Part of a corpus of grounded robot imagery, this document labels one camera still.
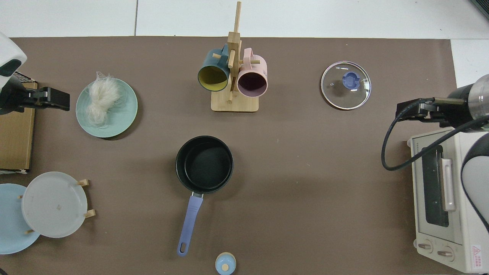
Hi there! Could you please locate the pink cup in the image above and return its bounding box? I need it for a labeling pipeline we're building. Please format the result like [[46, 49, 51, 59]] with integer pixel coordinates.
[[236, 48, 269, 97]]

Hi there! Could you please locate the black cable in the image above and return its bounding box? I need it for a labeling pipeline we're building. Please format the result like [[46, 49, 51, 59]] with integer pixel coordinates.
[[381, 97, 489, 171]]

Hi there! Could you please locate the brown table cloth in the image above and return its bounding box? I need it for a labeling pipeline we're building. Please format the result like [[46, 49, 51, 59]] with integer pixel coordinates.
[[0, 36, 461, 275]]

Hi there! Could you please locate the white vermicelli bundle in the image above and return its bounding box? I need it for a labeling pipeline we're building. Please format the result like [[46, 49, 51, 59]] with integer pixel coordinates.
[[86, 71, 125, 128]]

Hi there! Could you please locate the wooden cup stand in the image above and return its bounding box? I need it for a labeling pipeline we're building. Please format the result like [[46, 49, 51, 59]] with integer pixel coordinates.
[[211, 1, 260, 113]]

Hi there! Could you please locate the pale toaster oven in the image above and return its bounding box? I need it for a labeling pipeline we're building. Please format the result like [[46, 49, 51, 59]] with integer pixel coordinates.
[[406, 127, 489, 274]]

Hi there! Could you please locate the glass lid with blue knob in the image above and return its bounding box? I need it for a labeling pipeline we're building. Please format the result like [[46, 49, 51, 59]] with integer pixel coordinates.
[[321, 61, 372, 110]]

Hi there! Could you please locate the small blue round thing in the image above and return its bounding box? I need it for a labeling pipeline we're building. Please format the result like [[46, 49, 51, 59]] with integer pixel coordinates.
[[215, 252, 236, 275]]

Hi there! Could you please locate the wire basket with wooden floor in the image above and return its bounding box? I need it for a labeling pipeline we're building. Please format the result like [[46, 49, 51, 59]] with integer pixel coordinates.
[[0, 72, 39, 174]]

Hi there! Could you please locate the light blue plate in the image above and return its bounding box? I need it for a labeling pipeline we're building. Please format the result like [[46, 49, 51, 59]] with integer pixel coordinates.
[[0, 183, 40, 255]]

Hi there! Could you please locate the green plate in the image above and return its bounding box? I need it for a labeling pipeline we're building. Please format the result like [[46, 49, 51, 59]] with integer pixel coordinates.
[[76, 78, 138, 138]]

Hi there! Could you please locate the grey plate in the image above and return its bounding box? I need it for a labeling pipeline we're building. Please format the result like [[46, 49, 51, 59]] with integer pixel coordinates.
[[21, 171, 88, 238]]

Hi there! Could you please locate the dark grey striped object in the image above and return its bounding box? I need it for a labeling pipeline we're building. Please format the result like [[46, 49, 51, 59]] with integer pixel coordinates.
[[469, 0, 489, 20]]

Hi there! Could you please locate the black pot with blue handle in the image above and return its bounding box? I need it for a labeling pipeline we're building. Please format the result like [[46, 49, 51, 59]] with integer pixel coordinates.
[[175, 136, 234, 257]]

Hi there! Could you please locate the dark teal cup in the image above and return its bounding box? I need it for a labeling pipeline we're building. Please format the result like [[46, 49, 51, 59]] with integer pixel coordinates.
[[197, 44, 231, 92]]

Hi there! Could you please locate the wooden plate rack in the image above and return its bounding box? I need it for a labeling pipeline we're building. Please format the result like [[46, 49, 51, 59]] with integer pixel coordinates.
[[18, 179, 96, 234]]

